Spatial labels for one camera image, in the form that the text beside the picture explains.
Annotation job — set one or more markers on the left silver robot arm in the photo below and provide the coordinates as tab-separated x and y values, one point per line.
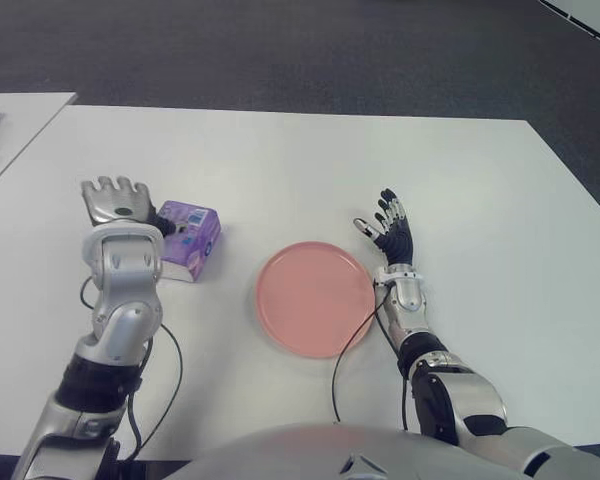
120	310

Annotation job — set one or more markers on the purple tissue paper pack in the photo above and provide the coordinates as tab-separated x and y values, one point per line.
197	235

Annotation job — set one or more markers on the grey robot torso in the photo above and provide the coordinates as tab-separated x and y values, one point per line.
300	452

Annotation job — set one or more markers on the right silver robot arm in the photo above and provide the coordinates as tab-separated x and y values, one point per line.
455	395

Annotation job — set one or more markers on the pink round plate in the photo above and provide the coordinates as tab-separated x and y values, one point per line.
312	300

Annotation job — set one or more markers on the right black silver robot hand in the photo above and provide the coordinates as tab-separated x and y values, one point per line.
399	240

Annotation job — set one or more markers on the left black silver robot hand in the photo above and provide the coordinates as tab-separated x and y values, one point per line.
115	205

